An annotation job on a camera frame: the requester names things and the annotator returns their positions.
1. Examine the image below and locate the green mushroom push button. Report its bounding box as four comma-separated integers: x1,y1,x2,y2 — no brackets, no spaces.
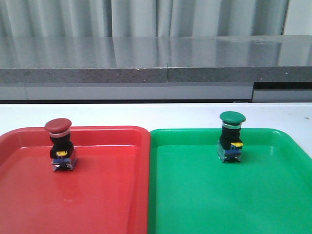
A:
217,111,246,163

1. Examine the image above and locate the red mushroom push button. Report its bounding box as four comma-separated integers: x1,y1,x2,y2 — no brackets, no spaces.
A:
44,118,77,171

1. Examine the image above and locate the green plastic tray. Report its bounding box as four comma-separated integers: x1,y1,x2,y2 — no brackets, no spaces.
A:
148,128,312,234

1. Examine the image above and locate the red plastic tray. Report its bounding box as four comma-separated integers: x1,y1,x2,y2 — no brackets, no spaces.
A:
0,126,150,234

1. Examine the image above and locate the grey granite counter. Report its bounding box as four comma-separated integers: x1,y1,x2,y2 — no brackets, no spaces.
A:
0,35,312,103

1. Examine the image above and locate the white pleated curtain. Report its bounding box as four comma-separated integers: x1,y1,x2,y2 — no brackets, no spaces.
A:
0,0,289,38

